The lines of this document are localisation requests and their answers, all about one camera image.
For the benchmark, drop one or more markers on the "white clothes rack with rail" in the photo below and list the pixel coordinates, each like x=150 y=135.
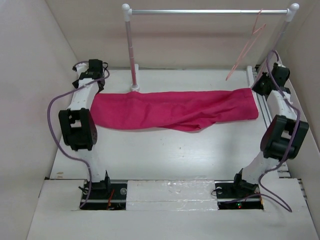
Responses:
x=199 y=38

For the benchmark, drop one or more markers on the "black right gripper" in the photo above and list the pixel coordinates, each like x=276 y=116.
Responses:
x=256 y=87

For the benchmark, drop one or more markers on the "pink wire hanger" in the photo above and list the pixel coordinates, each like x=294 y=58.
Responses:
x=255 y=34

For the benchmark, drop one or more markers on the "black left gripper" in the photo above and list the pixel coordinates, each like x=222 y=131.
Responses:
x=76 y=83

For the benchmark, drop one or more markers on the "pink trousers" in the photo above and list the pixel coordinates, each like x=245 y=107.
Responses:
x=186 y=111

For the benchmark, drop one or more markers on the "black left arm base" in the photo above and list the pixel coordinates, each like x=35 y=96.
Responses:
x=99 y=199

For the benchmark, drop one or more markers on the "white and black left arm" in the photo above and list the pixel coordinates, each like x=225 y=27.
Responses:
x=78 y=128

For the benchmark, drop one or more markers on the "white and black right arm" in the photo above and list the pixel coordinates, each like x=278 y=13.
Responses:
x=282 y=139

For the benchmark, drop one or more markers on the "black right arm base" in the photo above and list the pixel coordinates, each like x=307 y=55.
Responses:
x=231 y=197

